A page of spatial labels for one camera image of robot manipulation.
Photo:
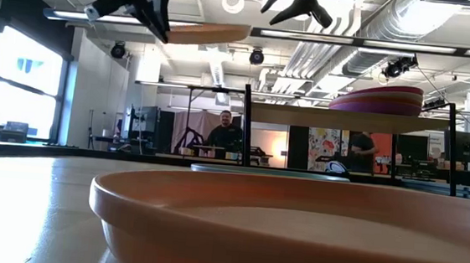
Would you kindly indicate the magenta plate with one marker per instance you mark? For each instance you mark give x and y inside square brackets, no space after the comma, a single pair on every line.
[394,89]

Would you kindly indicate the grey-pink curtain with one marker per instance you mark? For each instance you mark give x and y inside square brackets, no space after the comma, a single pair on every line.
[200,120]

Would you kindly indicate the person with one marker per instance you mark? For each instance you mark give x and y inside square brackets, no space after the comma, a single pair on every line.
[224,137]
[362,147]

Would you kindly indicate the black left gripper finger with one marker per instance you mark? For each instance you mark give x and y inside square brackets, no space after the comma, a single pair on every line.
[165,8]
[155,22]

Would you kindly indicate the black bar with light strips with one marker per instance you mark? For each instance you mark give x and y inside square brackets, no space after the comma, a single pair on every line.
[357,42]

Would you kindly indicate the orange plate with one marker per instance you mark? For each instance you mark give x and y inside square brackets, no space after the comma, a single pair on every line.
[294,237]

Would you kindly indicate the black ceiling spotlight cluster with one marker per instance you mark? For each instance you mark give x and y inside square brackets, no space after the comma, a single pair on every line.
[397,68]

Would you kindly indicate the colourful floral poster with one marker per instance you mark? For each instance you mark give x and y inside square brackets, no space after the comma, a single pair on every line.
[322,144]

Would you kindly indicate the pale peach plate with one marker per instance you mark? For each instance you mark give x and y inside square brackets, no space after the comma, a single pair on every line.
[209,35]

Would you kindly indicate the dark box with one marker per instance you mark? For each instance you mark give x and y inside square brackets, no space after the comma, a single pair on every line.
[14,131]

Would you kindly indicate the large bright window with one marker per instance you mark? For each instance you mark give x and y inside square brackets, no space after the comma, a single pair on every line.
[25,73]

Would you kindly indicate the silver ventilation duct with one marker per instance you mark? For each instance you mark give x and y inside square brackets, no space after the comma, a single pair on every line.
[395,22]

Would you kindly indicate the black background robot arm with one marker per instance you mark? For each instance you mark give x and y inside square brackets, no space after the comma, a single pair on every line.
[190,130]

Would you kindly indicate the wooden shelf with black legs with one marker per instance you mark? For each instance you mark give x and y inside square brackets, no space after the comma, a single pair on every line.
[345,120]

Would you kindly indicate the black ceiling track light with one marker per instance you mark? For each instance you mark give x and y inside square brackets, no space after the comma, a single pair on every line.
[455,1]

